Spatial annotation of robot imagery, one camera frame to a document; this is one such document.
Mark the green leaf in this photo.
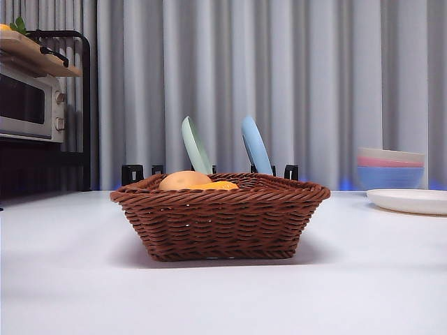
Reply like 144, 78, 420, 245
9, 16, 28, 36

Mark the brown wicker basket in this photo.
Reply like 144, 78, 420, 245
109, 172, 331, 262

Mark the pink bowl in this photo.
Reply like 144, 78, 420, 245
356, 156, 425, 169

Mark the orange corn cob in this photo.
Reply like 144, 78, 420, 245
190, 180, 240, 191

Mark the silver toaster oven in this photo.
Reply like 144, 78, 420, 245
0, 62, 67, 143

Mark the black dish rack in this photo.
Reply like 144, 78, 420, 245
121, 163, 300, 186

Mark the beige bowl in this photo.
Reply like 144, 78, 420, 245
356, 147, 425, 167

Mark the grey curtain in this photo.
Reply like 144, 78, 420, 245
0, 0, 447, 191

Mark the blue bowl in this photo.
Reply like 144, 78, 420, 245
356, 165, 425, 191

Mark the wooden tray with black handle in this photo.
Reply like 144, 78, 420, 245
0, 29, 83, 77

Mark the pale green plate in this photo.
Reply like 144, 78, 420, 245
181, 116, 214, 174

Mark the pale blue plate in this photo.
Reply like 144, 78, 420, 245
241, 115, 274, 175

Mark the tan potato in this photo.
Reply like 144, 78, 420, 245
159, 170, 214, 191

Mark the white flat plate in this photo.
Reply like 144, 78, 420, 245
366, 188, 447, 216

